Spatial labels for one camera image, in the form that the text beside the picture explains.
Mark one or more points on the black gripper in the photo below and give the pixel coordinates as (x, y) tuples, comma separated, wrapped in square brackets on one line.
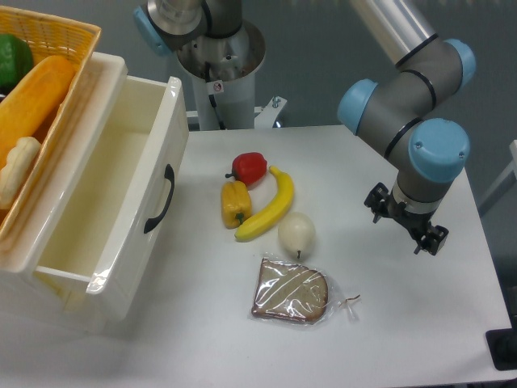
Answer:
[(414, 216)]

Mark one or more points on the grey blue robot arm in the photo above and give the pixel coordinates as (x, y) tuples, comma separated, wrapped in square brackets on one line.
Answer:
[(393, 119)]

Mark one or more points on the yellow banana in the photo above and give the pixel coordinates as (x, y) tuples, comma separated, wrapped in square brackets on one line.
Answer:
[(272, 213)]

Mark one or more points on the bagged bread slice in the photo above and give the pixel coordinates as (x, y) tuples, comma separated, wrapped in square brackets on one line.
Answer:
[(299, 295)]

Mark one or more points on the black object at edge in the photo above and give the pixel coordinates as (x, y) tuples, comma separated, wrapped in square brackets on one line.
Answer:
[(502, 346)]

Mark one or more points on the red bell pepper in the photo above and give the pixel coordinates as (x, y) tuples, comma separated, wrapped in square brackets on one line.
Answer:
[(248, 168)]

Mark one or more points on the yellow bell pepper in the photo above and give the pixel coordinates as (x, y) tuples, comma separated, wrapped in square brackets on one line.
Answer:
[(236, 206)]

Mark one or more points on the white plastic drawer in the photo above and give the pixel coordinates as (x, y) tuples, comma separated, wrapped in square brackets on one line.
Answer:
[(125, 192)]

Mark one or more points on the white drawer cabinet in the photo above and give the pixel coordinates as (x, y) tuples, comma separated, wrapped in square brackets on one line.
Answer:
[(33, 246)]

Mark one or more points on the pale bread roll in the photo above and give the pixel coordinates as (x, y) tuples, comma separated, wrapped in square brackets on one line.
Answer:
[(18, 161)]

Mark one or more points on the orange baguette loaf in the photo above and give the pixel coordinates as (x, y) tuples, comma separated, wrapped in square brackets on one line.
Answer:
[(25, 109)]

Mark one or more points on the yellow woven basket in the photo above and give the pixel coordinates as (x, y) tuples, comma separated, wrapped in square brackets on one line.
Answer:
[(46, 35)]

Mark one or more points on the green bell pepper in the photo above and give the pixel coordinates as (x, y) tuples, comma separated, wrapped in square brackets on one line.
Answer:
[(16, 61)]

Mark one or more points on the white frame at right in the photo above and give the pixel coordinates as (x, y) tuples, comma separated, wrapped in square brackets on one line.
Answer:
[(501, 185)]

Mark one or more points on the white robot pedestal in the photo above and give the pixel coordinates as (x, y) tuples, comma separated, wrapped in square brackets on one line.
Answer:
[(222, 72)]

